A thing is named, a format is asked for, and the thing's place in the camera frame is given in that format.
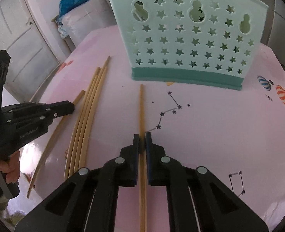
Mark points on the white door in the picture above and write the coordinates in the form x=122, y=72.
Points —
x=24, y=48

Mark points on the teal star-perforated utensil holder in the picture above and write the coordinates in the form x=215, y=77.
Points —
x=181, y=41

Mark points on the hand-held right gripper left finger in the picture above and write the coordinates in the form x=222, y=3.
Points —
x=135, y=149

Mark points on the bundle of wooden chopsticks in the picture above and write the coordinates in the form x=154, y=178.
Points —
x=88, y=116

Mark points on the blue plastic bag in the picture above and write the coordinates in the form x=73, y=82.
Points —
x=72, y=2

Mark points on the single wooden chopstick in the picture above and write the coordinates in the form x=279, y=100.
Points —
x=60, y=130
x=141, y=111

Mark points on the grey quilt in clear bag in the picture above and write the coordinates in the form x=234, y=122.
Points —
x=89, y=21

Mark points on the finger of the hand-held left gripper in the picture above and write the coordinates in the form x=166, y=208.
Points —
x=36, y=120
x=65, y=107

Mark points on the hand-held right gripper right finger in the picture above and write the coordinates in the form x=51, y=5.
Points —
x=149, y=149

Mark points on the person's left hand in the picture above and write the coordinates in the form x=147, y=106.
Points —
x=12, y=166

